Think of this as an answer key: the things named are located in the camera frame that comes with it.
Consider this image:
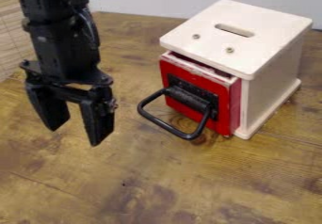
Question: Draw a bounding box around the red drawer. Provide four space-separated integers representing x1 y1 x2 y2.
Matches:
161 51 242 136

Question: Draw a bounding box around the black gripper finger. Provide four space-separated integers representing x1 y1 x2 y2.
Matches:
81 88 117 146
26 83 71 131

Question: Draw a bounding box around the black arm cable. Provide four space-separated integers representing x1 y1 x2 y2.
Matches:
75 9 102 52

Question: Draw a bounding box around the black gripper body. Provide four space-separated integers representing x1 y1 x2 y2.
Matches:
22 16 114 103

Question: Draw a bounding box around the black metal drawer handle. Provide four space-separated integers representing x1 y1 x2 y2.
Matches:
138 74 220 140

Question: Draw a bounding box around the white wooden drawer box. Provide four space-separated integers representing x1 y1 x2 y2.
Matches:
161 0 312 139

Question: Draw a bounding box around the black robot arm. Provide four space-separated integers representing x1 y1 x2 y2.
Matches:
19 0 117 146

